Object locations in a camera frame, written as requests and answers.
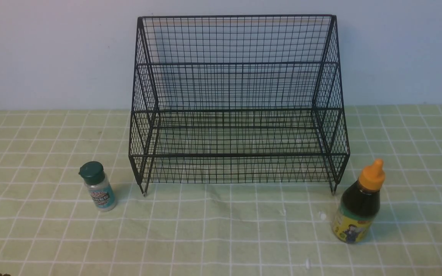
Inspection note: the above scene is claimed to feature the green checked tablecloth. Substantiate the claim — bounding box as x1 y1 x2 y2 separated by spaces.
0 105 442 276

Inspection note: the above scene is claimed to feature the black wire mesh rack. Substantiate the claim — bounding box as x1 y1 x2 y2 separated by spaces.
128 14 350 196

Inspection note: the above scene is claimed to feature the orange-capped dark sauce bottle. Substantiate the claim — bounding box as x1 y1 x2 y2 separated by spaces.
332 159 386 243

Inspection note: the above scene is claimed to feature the green-capped pepper shaker bottle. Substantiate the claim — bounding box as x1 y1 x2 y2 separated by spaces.
78 161 117 212

